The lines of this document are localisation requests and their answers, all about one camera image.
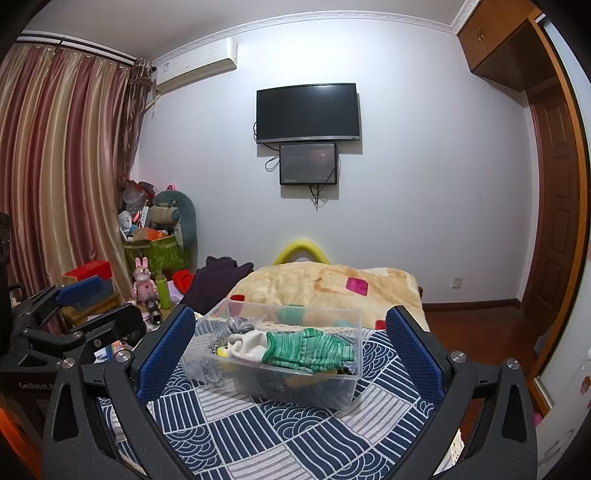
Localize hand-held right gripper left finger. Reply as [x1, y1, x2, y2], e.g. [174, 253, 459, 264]
[41, 305, 204, 480]

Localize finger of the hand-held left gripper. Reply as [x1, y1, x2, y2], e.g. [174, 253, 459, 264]
[28, 303, 147, 365]
[11, 275, 106, 333]

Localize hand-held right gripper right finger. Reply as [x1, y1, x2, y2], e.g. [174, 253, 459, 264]
[383, 305, 539, 480]

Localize black and white cord bracelet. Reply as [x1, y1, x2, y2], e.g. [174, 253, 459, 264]
[202, 339, 232, 384]

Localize white cloth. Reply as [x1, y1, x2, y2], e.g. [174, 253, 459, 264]
[226, 330, 271, 365]

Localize green striped gloves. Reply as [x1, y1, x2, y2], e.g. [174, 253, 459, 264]
[262, 328, 356, 372]

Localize clear plastic storage box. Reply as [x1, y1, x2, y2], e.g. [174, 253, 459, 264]
[180, 298, 363, 409]

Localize red box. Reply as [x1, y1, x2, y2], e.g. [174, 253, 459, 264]
[63, 261, 113, 284]

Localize blue grey box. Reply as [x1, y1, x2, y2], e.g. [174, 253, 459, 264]
[69, 277, 117, 311]

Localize pink bunny toy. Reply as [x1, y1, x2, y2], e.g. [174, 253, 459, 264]
[133, 257, 158, 303]

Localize green bottle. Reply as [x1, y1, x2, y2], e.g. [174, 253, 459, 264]
[156, 272, 172, 308]

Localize red cloth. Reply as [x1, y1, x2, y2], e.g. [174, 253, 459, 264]
[173, 270, 197, 294]

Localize green storage box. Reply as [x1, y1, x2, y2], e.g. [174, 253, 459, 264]
[124, 233, 191, 278]

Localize dark purple cloth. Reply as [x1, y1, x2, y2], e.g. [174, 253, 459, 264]
[178, 256, 254, 319]

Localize pile of assorted clutter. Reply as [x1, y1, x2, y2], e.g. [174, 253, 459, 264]
[119, 178, 178, 243]

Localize beige patchwork blanket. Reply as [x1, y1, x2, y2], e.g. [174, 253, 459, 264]
[228, 261, 424, 333]

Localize grey green plush toy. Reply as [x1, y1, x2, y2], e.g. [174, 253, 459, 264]
[152, 189, 197, 250]

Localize blue wave pattern tablecloth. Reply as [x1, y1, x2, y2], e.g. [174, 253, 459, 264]
[99, 318, 465, 480]

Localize striped brown curtain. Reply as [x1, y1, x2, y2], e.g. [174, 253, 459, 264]
[0, 41, 153, 333]

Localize brown wooden door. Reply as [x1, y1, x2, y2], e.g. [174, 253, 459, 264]
[526, 78, 583, 365]

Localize white air conditioner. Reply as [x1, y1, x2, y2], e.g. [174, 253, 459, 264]
[150, 37, 239, 95]

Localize wooden overhead cabinet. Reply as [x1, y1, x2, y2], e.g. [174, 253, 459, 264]
[457, 0, 541, 93]

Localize yellow foam ring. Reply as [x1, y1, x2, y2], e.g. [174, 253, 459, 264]
[272, 240, 334, 266]

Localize small black wall monitor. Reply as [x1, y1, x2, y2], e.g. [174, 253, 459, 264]
[279, 143, 339, 186]

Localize curtain rail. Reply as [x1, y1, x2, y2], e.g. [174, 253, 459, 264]
[18, 30, 153, 70]

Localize large black wall television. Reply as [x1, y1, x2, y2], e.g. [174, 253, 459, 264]
[256, 83, 362, 145]

